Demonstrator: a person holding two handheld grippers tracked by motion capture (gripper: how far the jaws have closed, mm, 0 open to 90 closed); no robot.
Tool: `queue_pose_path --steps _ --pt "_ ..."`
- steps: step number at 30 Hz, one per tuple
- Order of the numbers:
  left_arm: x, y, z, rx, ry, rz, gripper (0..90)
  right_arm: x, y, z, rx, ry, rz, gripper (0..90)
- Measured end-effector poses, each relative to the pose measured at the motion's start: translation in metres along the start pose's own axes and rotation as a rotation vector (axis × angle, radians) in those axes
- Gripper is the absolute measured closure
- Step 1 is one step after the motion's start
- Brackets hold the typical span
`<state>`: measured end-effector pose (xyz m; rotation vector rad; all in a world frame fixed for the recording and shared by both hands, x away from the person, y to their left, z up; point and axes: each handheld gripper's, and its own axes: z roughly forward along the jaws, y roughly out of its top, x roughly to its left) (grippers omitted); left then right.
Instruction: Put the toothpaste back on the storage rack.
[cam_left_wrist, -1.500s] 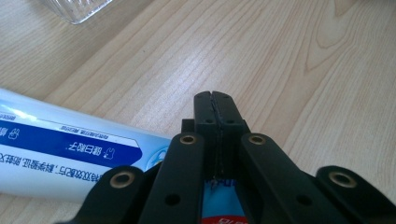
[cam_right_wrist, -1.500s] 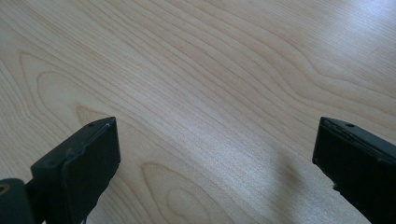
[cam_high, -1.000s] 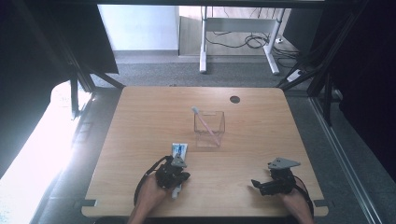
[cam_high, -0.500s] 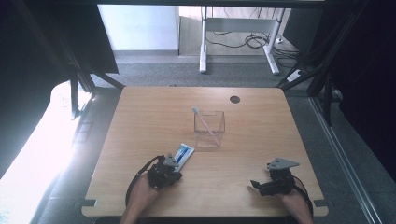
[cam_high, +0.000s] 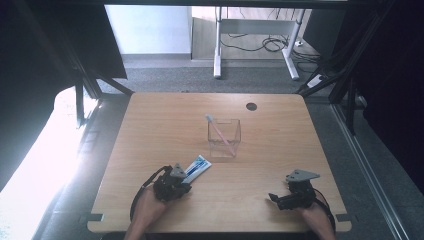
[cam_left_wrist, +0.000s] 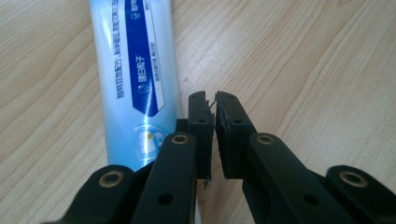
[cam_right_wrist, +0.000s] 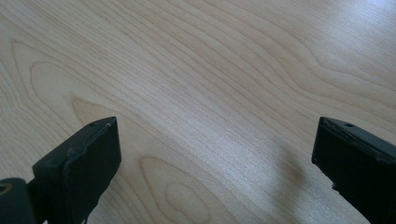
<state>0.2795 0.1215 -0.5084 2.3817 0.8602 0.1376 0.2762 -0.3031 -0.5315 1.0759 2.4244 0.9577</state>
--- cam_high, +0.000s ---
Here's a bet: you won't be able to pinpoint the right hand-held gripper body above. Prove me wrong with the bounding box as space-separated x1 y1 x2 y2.
279 168 321 211

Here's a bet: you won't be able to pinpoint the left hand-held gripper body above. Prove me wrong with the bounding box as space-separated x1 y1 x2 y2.
152 162 193 203

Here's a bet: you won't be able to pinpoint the white and blue toothpaste tube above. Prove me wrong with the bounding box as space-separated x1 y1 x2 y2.
180 154 213 185

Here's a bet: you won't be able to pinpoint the clear plastic container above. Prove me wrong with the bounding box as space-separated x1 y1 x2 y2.
207 118 242 160

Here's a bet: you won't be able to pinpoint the pink toothbrush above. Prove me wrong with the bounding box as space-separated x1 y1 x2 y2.
204 113 237 158

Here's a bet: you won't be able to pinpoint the person's left hand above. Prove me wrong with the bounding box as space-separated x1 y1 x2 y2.
132 186 168 234

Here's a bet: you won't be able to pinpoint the person's right hand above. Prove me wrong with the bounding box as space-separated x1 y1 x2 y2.
297 203 334 234

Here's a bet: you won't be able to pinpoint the white power strip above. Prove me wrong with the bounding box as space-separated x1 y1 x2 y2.
306 73 330 89

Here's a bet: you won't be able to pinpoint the dark curtain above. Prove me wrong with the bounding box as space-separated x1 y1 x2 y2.
0 0 128 193
333 0 424 186

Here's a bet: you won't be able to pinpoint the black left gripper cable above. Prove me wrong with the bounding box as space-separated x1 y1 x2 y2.
129 165 173 223

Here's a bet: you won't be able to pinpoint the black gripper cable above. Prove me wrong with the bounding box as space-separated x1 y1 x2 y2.
313 188 337 233
129 165 173 223

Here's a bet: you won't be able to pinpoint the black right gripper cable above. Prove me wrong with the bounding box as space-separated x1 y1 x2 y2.
313 188 337 233

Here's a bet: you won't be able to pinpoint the aluminium floor rail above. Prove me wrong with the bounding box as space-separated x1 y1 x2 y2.
331 103 410 240

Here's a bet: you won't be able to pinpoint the black metal frame stand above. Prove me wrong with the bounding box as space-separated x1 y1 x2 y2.
295 0 398 136
43 19 135 129

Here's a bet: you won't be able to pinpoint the black floor cables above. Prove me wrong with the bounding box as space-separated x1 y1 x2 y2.
219 31 322 65

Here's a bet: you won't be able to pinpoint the white metal desk frame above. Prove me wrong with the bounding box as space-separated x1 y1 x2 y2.
213 6 307 81

